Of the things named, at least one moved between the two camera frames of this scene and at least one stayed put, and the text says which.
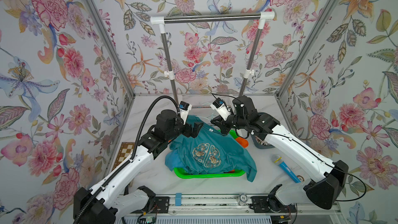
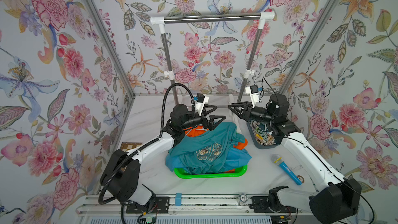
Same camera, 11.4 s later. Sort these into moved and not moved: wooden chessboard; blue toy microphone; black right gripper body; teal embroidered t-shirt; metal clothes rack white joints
Moved: teal embroidered t-shirt; black right gripper body
Not moved: wooden chessboard; metal clothes rack white joints; blue toy microphone
